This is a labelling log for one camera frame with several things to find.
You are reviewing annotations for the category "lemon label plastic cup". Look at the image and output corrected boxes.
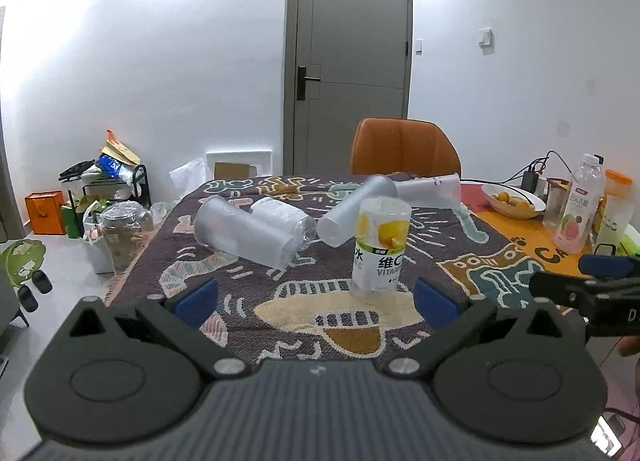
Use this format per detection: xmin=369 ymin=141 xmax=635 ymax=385
xmin=350 ymin=196 xmax=412 ymax=299

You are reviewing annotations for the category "frosted white plastic cup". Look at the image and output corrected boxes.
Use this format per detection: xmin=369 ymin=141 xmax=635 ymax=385
xmin=193 ymin=196 xmax=298 ymax=269

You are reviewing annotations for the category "frosted cup with sticker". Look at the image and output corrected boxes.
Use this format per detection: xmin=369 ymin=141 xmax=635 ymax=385
xmin=395 ymin=174 xmax=461 ymax=210

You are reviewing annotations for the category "tall frosted grey cup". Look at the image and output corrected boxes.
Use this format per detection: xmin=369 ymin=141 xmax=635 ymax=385
xmin=317 ymin=175 xmax=397 ymax=247

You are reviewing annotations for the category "clear ribbed plastic cup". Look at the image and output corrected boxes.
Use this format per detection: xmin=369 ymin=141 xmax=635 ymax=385
xmin=250 ymin=197 xmax=317 ymax=252

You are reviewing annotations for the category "person's right hand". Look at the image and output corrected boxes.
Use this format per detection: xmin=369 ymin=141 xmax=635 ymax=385
xmin=617 ymin=335 xmax=640 ymax=357

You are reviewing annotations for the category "pink guava drink bottle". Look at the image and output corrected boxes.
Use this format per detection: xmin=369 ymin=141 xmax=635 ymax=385
xmin=553 ymin=154 xmax=605 ymax=254

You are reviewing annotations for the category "green white drink bottle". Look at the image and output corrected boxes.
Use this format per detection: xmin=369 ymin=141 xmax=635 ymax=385
xmin=594 ymin=196 xmax=634 ymax=255

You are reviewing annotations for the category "orange lid bottle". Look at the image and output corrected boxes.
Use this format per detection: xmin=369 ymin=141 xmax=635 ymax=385
xmin=594 ymin=169 xmax=634 ymax=247

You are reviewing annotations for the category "glass jar on floor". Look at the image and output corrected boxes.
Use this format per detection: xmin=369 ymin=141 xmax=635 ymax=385
xmin=100 ymin=201 xmax=153 ymax=273

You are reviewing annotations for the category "clear drinking glass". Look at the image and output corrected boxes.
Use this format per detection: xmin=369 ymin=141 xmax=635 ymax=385
xmin=542 ymin=178 xmax=572 ymax=230

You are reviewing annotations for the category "patterned woven table cloth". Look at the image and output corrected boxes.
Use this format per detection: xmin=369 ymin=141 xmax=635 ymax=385
xmin=103 ymin=171 xmax=597 ymax=367

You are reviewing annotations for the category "white fruit bowl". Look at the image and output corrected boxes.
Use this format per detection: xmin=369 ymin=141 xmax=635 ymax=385
xmin=480 ymin=183 xmax=546 ymax=220

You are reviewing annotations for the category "black power adapter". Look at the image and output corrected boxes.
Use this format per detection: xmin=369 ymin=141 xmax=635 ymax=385
xmin=520 ymin=169 xmax=546 ymax=195

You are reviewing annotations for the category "white plastic bag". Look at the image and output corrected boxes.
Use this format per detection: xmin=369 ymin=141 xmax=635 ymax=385
xmin=169 ymin=158 xmax=206 ymax=199

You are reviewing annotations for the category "black shoe rack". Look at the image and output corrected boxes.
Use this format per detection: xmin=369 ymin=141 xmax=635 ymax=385
xmin=58 ymin=160 xmax=152 ymax=209

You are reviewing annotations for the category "green leaf rug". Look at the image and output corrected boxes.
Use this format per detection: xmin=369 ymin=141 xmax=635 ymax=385
xmin=1 ymin=239 xmax=46 ymax=287

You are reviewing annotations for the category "orange paper bag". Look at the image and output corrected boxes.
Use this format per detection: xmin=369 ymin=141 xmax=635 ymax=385
xmin=25 ymin=190 xmax=65 ymax=235

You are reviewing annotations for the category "orange chair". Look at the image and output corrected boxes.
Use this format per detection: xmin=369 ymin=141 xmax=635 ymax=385
xmin=350 ymin=118 xmax=461 ymax=177

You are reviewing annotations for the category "grey door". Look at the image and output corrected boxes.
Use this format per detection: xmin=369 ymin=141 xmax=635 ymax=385
xmin=283 ymin=0 xmax=412 ymax=175

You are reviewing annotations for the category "white frame with cardboard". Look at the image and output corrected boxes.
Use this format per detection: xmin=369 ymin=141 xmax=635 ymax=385
xmin=205 ymin=149 xmax=272 ymax=180

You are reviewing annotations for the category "white wall switch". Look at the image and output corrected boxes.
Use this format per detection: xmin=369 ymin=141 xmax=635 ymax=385
xmin=477 ymin=28 xmax=495 ymax=48

